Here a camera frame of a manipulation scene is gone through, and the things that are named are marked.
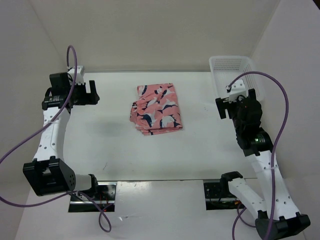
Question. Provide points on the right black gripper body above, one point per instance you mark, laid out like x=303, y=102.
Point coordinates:
x=236, y=121

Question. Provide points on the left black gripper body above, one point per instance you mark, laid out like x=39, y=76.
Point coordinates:
x=80, y=96

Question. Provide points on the pink shark print shorts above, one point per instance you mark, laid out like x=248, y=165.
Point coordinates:
x=157, y=110

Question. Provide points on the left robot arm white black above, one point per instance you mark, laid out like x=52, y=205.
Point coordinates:
x=48, y=173

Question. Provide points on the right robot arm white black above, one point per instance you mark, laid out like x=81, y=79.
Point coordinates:
x=275, y=214

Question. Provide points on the white plastic basket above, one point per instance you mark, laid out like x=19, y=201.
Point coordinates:
x=224, y=69

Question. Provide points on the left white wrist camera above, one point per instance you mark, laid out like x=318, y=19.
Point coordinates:
x=77, y=74

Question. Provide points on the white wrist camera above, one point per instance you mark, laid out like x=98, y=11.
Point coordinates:
x=237, y=89
x=77, y=74

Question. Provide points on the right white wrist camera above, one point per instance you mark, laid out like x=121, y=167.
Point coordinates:
x=237, y=89

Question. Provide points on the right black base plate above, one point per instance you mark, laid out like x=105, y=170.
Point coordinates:
x=213, y=192

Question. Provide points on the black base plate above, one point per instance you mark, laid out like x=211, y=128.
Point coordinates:
x=213, y=192
x=103, y=193

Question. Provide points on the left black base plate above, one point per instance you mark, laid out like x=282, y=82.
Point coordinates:
x=103, y=193

